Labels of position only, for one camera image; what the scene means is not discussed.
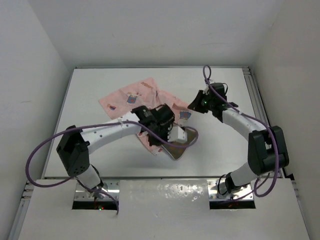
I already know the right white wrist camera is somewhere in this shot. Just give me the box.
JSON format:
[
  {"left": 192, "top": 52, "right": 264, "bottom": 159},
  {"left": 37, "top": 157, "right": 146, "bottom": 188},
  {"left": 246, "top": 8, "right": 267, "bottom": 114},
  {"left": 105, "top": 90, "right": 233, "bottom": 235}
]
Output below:
[{"left": 202, "top": 79, "right": 215, "bottom": 95}]

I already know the pink cartoon print pillowcase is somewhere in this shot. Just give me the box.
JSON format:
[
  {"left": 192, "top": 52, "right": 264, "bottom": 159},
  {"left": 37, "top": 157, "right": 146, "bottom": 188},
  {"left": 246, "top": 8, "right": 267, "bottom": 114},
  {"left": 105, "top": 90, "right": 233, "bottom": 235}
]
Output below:
[{"left": 98, "top": 76, "right": 194, "bottom": 156}]

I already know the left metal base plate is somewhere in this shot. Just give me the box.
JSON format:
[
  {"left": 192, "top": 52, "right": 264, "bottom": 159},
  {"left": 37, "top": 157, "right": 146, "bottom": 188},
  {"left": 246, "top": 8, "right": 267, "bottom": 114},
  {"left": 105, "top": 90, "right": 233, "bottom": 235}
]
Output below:
[{"left": 73, "top": 180, "right": 120, "bottom": 202}]

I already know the metal base plate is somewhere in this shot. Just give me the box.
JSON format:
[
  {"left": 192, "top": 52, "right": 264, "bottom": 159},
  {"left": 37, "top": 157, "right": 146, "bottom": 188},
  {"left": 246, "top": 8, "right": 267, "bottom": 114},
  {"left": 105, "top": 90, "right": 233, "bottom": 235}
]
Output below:
[
  {"left": 73, "top": 180, "right": 120, "bottom": 202},
  {"left": 207, "top": 178, "right": 255, "bottom": 201}
]

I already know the purple cable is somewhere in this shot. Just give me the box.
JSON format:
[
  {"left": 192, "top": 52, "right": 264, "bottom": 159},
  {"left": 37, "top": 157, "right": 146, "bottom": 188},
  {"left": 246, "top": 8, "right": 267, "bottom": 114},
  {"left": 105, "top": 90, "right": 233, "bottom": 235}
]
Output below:
[
  {"left": 202, "top": 64, "right": 279, "bottom": 201},
  {"left": 25, "top": 122, "right": 200, "bottom": 215}
]

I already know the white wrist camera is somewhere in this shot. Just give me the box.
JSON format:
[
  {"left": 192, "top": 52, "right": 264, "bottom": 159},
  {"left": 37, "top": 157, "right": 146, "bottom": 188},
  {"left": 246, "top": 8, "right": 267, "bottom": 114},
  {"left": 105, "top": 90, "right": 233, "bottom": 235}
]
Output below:
[
  {"left": 167, "top": 125, "right": 188, "bottom": 144},
  {"left": 202, "top": 79, "right": 215, "bottom": 95}
]

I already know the left aluminium frame rail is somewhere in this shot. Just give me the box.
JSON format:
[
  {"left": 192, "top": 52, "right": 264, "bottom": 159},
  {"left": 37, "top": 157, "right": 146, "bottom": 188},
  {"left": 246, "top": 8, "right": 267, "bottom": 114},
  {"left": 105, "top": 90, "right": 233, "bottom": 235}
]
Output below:
[{"left": 7, "top": 180, "right": 34, "bottom": 240}]

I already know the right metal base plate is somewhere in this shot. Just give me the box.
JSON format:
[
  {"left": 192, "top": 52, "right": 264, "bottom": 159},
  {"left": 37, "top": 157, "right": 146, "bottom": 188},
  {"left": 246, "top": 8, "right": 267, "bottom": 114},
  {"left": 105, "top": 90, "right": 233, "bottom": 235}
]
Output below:
[{"left": 207, "top": 178, "right": 255, "bottom": 201}]

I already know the grey orange dotted pillow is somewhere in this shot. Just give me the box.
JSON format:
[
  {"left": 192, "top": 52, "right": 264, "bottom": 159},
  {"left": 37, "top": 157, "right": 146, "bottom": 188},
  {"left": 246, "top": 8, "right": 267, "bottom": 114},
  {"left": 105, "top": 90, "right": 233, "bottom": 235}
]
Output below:
[{"left": 162, "top": 127, "right": 198, "bottom": 161}]

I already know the white front cover board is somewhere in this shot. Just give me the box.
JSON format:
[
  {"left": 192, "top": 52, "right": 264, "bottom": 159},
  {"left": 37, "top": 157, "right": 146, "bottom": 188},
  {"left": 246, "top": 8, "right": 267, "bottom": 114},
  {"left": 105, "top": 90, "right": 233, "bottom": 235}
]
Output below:
[{"left": 19, "top": 179, "right": 309, "bottom": 240}]

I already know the aluminium frame rail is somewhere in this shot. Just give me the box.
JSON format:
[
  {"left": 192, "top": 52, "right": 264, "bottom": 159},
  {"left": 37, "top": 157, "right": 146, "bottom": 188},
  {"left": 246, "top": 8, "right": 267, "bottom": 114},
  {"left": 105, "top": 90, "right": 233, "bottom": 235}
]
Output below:
[
  {"left": 7, "top": 180, "right": 34, "bottom": 240},
  {"left": 241, "top": 66, "right": 285, "bottom": 179}
]

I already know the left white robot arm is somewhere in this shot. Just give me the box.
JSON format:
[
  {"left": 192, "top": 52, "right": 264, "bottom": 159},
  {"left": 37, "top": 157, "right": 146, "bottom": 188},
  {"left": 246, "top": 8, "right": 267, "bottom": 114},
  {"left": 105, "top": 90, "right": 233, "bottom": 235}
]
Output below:
[{"left": 56, "top": 104, "right": 175, "bottom": 190}]

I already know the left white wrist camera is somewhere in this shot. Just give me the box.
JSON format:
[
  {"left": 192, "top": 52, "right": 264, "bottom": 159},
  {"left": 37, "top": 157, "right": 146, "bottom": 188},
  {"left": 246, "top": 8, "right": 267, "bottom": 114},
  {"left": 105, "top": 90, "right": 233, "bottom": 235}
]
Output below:
[{"left": 167, "top": 125, "right": 188, "bottom": 144}]

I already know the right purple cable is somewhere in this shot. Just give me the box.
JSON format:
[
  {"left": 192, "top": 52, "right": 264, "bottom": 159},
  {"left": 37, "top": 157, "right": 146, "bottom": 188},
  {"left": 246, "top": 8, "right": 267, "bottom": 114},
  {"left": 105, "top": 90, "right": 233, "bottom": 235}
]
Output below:
[{"left": 202, "top": 64, "right": 279, "bottom": 201}]

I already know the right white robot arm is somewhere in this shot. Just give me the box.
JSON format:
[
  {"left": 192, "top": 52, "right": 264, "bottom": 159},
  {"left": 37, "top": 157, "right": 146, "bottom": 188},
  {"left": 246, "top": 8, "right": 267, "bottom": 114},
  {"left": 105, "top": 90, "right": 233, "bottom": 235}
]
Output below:
[{"left": 188, "top": 83, "right": 290, "bottom": 195}]

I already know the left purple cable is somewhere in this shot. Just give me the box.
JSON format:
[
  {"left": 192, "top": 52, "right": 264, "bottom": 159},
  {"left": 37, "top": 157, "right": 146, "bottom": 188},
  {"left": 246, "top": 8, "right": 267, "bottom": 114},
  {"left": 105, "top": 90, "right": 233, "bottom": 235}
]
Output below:
[{"left": 25, "top": 122, "right": 200, "bottom": 215}]

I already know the right aluminium frame rail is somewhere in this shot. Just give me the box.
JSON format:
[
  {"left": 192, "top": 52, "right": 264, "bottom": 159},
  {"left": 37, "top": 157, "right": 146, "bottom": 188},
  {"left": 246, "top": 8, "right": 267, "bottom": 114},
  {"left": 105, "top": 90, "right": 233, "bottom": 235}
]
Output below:
[{"left": 241, "top": 66, "right": 285, "bottom": 179}]

